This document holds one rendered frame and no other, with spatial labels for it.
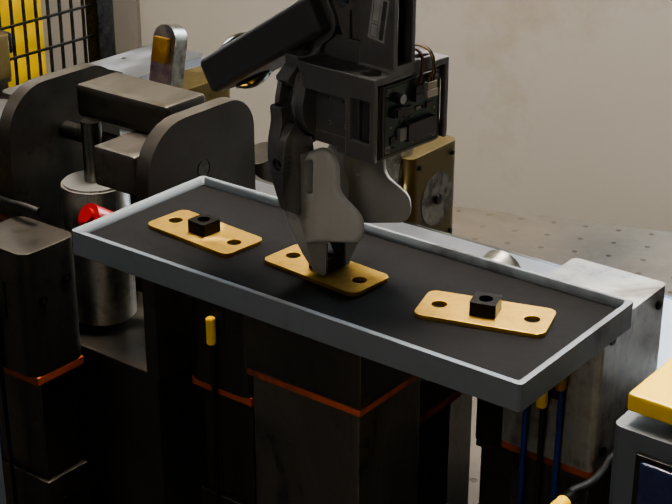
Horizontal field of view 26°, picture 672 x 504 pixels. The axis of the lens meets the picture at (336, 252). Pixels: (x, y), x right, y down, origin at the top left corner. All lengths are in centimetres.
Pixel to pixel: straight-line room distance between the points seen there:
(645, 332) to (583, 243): 112
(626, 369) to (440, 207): 54
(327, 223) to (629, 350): 27
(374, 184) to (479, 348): 14
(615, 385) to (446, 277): 17
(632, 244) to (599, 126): 107
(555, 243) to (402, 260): 122
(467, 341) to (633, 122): 239
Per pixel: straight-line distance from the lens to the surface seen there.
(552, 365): 86
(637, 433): 84
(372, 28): 87
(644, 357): 110
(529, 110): 328
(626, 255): 218
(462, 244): 142
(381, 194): 95
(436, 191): 156
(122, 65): 201
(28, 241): 125
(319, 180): 92
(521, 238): 221
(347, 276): 96
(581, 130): 327
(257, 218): 106
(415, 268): 98
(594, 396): 105
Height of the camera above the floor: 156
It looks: 24 degrees down
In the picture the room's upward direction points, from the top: straight up
